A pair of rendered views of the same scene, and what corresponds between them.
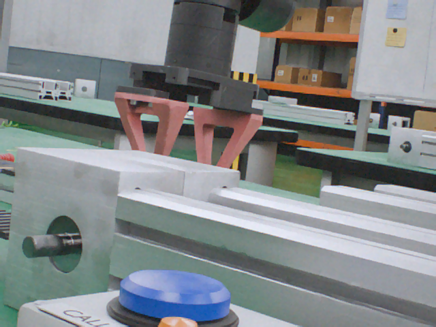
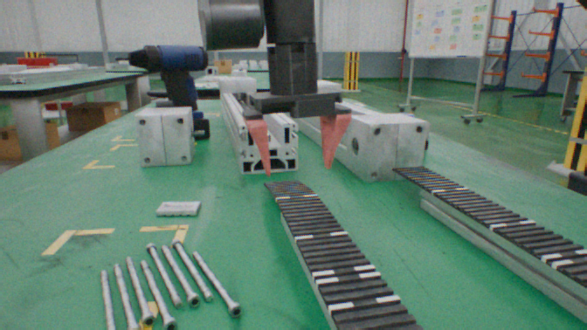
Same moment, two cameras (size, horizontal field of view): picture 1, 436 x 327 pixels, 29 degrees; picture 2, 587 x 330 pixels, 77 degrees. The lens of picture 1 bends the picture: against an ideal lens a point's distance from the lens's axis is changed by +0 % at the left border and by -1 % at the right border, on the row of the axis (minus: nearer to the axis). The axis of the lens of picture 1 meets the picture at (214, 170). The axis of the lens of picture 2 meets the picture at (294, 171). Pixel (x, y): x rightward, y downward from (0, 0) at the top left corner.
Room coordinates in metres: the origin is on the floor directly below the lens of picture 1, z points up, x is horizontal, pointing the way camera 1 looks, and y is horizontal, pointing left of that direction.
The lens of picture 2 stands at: (1.09, 0.29, 0.97)
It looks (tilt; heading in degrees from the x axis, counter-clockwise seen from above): 17 degrees down; 216
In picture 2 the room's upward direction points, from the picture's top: straight up
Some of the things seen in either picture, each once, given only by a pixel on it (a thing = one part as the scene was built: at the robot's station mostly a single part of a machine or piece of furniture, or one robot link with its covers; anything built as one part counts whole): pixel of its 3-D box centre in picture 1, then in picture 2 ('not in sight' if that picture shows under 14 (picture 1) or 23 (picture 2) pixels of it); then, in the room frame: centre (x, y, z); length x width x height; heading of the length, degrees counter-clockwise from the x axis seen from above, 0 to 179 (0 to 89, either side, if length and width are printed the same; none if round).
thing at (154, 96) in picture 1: (166, 132); (315, 133); (0.71, 0.04, 0.88); 0.07 x 0.07 x 0.09; 50
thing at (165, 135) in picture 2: not in sight; (174, 134); (0.66, -0.31, 0.83); 0.11 x 0.10 x 0.10; 137
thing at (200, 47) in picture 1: (199, 52); (293, 76); (0.73, 0.02, 0.95); 0.10 x 0.07 x 0.07; 140
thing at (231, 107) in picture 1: (206, 137); (276, 138); (0.75, 0.01, 0.88); 0.07 x 0.07 x 0.09; 50
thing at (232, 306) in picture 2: not in sight; (213, 278); (0.90, 0.06, 0.78); 0.11 x 0.01 x 0.01; 68
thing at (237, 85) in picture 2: not in sight; (237, 88); (0.20, -0.60, 0.87); 0.16 x 0.11 x 0.07; 50
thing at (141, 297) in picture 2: not in sight; (137, 286); (0.95, 0.02, 0.78); 0.11 x 0.01 x 0.01; 67
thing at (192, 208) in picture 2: not in sight; (179, 209); (0.82, -0.09, 0.78); 0.05 x 0.03 x 0.01; 128
